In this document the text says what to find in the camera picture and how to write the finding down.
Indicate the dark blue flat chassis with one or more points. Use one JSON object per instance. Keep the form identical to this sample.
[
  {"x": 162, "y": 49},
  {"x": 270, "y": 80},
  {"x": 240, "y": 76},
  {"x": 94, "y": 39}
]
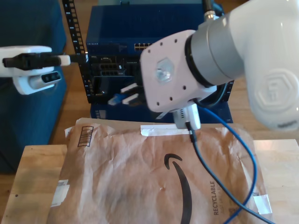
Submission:
[{"x": 128, "y": 114}]

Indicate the black rack server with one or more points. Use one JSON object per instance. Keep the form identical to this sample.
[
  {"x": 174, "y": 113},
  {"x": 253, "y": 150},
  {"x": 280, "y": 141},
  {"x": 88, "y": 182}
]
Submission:
[{"x": 112, "y": 67}]

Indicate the white tape strip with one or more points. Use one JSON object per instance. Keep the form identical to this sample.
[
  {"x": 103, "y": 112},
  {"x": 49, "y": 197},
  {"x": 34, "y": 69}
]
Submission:
[{"x": 158, "y": 130}]

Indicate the blue couch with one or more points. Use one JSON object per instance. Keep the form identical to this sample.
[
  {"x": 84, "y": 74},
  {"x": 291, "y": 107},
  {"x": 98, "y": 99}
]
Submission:
[{"x": 28, "y": 128}]

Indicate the brown paper mailer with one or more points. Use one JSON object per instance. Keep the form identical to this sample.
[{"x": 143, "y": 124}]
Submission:
[{"x": 116, "y": 186}]

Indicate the white barcode shipping label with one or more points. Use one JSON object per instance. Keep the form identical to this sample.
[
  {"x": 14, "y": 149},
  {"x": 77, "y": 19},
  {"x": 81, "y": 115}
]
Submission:
[{"x": 59, "y": 194}]

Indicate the small white paper label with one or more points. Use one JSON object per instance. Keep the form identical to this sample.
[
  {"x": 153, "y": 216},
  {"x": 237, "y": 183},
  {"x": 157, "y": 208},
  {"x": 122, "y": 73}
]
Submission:
[{"x": 264, "y": 205}]

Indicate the black server rack frame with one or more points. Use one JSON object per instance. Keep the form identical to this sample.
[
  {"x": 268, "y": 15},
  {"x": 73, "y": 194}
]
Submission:
[{"x": 88, "y": 93}]

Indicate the blue network switch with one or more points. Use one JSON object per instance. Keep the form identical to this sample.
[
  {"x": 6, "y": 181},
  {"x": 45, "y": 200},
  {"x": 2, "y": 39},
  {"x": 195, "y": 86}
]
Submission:
[{"x": 140, "y": 23}]

